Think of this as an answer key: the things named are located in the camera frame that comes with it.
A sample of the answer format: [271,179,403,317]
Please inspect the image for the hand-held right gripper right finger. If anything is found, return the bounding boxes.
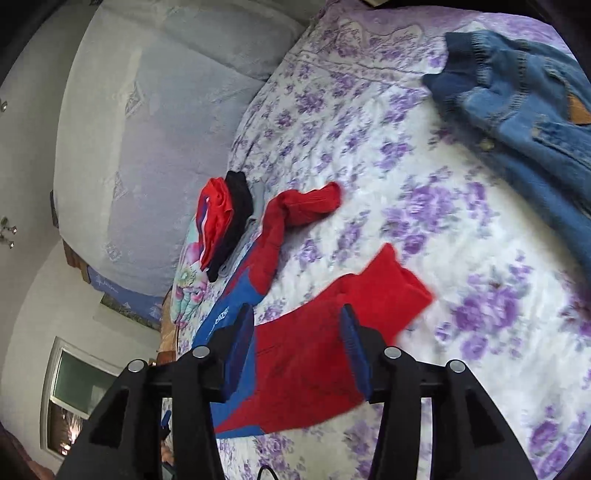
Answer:
[339,304,539,480]

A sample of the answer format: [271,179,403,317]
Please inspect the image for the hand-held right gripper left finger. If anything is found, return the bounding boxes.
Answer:
[55,302,257,480]

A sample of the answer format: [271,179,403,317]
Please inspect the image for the red and blue pants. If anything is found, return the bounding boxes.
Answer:
[191,181,435,439]

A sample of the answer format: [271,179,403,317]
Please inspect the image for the brown wooden furniture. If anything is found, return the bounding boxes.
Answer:
[156,323,186,366]

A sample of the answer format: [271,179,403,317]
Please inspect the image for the colourful folded quilt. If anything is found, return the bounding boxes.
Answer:
[168,217,218,330]

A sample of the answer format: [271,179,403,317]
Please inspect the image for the blue printed cloth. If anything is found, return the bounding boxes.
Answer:
[88,265,163,326]

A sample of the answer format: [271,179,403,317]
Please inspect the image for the red folded garment with stripes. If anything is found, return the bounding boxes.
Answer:
[198,178,236,268]

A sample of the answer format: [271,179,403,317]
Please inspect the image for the black folded garment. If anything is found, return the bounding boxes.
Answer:
[207,171,254,283]

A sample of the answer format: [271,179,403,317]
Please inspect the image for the grey folded garment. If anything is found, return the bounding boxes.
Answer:
[217,181,269,278]

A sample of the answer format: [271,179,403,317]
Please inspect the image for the white framed window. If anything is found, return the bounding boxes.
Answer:
[39,336,123,460]

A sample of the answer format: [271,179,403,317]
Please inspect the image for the dark wooden headboard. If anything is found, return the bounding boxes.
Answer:
[50,189,90,282]

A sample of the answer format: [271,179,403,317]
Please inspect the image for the purple floral bedspread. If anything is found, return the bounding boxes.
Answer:
[159,0,591,480]

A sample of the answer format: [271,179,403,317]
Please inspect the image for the pale textured pillow cover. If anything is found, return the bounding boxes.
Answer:
[53,0,324,298]

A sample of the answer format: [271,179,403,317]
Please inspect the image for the blue denim jeans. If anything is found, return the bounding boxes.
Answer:
[422,30,591,241]

